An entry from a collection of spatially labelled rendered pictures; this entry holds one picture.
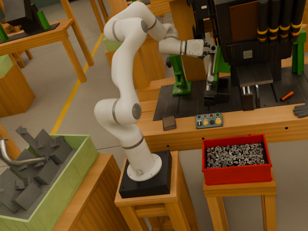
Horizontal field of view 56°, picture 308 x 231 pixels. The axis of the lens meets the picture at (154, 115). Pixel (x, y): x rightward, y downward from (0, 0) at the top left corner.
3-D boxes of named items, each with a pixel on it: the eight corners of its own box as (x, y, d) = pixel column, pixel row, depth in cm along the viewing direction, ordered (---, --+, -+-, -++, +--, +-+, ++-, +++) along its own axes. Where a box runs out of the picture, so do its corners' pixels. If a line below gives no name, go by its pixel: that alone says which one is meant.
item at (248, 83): (273, 84, 148) (272, 79, 146) (240, 89, 152) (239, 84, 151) (262, 51, 178) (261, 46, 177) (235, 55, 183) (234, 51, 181)
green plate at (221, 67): (228, 82, 171) (234, 48, 158) (213, 80, 172) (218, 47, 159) (227, 72, 180) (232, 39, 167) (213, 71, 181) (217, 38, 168)
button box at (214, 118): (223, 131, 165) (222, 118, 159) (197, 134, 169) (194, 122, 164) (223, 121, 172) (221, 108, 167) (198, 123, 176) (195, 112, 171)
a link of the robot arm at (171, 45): (181, 44, 181) (179, 57, 179) (160, 42, 183) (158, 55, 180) (181, 36, 173) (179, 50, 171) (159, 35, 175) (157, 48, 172)
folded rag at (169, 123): (176, 129, 172) (175, 124, 171) (163, 131, 173) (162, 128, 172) (175, 118, 181) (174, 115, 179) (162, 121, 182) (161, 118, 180)
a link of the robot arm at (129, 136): (136, 150, 136) (117, 108, 123) (106, 147, 145) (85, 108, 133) (147, 133, 144) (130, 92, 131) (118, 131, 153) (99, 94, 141)
